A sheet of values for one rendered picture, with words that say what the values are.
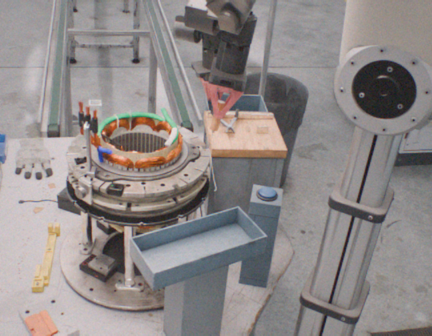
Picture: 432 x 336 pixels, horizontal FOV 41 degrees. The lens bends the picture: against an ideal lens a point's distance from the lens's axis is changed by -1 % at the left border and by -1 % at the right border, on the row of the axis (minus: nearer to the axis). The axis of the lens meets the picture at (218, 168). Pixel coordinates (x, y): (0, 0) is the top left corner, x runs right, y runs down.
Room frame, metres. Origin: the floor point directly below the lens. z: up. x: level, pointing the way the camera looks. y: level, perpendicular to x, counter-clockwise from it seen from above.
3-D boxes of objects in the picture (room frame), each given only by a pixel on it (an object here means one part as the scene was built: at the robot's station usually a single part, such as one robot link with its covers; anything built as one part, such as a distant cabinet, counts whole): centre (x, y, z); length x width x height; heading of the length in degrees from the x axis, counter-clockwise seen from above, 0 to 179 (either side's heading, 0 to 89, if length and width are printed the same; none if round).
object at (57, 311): (0.85, 0.34, 0.79); 0.12 x 0.09 x 0.02; 39
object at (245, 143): (1.31, -0.06, 1.05); 0.20 x 0.19 x 0.02; 10
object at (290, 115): (2.71, -0.23, 0.39); 0.39 x 0.39 x 0.35
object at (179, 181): (1.10, 0.18, 1.09); 0.32 x 0.32 x 0.01
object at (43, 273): (1.05, 0.40, 0.80); 0.22 x 0.04 x 0.03; 8
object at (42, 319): (0.83, 0.35, 0.80); 0.07 x 0.05 x 0.01; 39
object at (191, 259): (0.86, 0.02, 0.92); 0.25 x 0.11 x 0.28; 124
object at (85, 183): (0.97, 0.27, 1.07); 0.04 x 0.02 x 0.05; 57
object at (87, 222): (1.10, 0.31, 0.91); 0.02 x 0.02 x 0.21
